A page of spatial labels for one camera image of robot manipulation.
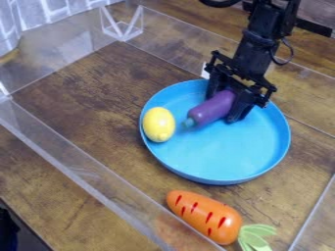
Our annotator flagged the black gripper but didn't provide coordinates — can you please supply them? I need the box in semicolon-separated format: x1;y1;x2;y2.
204;29;277;124

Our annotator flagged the purple toy eggplant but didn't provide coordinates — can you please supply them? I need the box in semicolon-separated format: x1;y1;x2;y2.
182;90;234;127

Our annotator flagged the blue round tray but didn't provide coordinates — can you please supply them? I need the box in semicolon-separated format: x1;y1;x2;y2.
138;79;293;186

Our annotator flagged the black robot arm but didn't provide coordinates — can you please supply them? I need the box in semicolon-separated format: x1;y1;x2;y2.
205;0;301;124

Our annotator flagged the yellow toy lemon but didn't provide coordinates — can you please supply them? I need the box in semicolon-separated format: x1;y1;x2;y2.
141;107;174;142

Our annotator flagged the orange toy carrot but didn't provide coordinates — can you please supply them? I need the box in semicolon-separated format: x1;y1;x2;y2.
166;190;276;251

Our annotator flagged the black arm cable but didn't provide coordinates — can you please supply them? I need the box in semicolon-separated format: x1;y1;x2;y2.
197;0;296;66

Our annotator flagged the clear acrylic corner bracket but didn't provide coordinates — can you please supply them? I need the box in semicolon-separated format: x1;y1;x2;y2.
100;6;142;42

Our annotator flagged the clear acrylic enclosure wall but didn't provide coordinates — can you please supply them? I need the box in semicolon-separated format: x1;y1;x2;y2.
0;0;335;251

